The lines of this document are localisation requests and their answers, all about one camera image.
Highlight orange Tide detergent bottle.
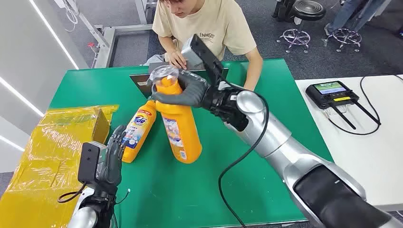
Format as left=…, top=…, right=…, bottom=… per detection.
left=121, top=99, right=157, bottom=164

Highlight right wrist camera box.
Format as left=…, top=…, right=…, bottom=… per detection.
left=181, top=33, right=225, bottom=87

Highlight black round stool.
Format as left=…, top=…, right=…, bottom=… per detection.
left=276, top=0, right=327, bottom=54

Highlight green table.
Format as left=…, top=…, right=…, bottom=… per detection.
left=48, top=58, right=335, bottom=228

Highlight black cable on white table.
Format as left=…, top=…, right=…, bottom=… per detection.
left=326, top=73, right=403, bottom=136

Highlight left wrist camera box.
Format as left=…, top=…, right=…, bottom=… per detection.
left=77, top=141, right=108, bottom=186

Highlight white table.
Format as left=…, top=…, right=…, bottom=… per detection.
left=295, top=74, right=403, bottom=212

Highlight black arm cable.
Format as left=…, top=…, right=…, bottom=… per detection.
left=218, top=81, right=270, bottom=228
left=57, top=183, right=87, bottom=204

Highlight yellow film-wrapped cardboard box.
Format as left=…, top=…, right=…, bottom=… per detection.
left=0, top=104, right=120, bottom=228

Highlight grey metal frame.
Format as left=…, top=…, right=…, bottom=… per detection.
left=53, top=0, right=158, bottom=69

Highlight person's right hand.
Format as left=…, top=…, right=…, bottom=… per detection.
left=164, top=50, right=188, bottom=70

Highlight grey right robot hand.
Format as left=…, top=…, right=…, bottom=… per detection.
left=151, top=70, right=211, bottom=109

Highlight standing person's legs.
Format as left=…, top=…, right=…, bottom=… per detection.
left=324, top=0, right=388, bottom=36

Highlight large orange detergent bottle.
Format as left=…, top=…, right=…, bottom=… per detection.
left=149, top=65, right=203, bottom=164

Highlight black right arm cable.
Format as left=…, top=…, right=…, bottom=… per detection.
left=218, top=81, right=270, bottom=228

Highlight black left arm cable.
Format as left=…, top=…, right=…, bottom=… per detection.
left=57, top=183, right=87, bottom=204

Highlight black remote controller with screen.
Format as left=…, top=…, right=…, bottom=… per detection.
left=305, top=80, right=382, bottom=131

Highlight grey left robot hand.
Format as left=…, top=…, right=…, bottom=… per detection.
left=100, top=124, right=128, bottom=187

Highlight chrome stool base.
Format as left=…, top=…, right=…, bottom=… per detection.
left=326, top=28, right=363, bottom=53

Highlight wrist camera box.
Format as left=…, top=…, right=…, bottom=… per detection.
left=181, top=33, right=225, bottom=87
left=77, top=141, right=108, bottom=186

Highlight person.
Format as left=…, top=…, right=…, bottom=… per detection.
left=152, top=0, right=264, bottom=92

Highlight dark flat panel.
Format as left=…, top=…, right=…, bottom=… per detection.
left=129, top=67, right=230, bottom=99

